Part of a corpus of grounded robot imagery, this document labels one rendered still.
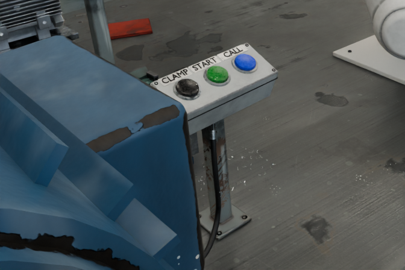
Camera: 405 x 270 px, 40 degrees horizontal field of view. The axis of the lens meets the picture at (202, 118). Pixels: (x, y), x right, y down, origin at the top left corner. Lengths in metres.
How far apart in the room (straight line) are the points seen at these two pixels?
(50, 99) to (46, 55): 0.04
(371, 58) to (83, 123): 1.24
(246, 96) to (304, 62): 0.63
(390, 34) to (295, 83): 0.27
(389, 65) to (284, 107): 0.29
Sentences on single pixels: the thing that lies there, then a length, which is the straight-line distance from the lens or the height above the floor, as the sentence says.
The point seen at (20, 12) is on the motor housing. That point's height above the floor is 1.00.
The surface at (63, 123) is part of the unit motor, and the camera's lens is 0.17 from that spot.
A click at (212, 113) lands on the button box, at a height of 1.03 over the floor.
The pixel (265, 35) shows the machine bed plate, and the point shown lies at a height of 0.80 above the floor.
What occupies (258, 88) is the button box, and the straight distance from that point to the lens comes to 0.76.
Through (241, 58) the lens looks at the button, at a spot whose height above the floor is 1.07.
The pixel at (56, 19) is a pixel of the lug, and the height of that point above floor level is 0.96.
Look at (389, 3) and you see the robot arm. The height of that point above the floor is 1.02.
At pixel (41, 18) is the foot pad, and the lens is 1.33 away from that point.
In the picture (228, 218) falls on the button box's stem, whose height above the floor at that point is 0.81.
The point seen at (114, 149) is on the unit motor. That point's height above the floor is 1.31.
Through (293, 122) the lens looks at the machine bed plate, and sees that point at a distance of 1.13.
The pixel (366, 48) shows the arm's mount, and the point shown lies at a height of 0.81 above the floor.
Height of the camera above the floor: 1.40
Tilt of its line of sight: 31 degrees down
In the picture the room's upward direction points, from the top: 6 degrees counter-clockwise
